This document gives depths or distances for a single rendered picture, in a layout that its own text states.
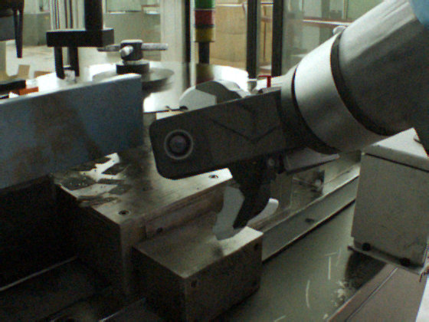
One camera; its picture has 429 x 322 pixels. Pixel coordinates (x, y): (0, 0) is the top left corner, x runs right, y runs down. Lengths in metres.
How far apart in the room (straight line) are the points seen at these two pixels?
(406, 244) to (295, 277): 0.14
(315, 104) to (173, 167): 0.11
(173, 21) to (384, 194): 0.81
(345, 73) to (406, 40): 0.05
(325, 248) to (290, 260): 0.06
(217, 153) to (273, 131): 0.04
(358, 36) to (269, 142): 0.11
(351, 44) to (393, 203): 0.33
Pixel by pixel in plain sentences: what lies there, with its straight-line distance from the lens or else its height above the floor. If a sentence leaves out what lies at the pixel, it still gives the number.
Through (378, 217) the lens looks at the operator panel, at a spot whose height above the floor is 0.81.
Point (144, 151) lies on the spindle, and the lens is 0.62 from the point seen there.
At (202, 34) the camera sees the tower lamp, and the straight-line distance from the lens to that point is 0.87.
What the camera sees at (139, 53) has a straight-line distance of 0.60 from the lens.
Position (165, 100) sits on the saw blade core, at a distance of 0.51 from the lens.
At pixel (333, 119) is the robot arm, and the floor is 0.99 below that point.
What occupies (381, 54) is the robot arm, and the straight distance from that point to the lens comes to 0.25.
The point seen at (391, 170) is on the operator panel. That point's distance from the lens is 0.56.
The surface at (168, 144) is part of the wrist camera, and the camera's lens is 0.33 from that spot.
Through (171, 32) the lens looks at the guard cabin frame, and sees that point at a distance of 1.23.
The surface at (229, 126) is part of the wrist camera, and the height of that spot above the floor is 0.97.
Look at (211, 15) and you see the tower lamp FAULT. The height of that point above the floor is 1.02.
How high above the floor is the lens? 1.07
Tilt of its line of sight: 21 degrees down
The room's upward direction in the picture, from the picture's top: straight up
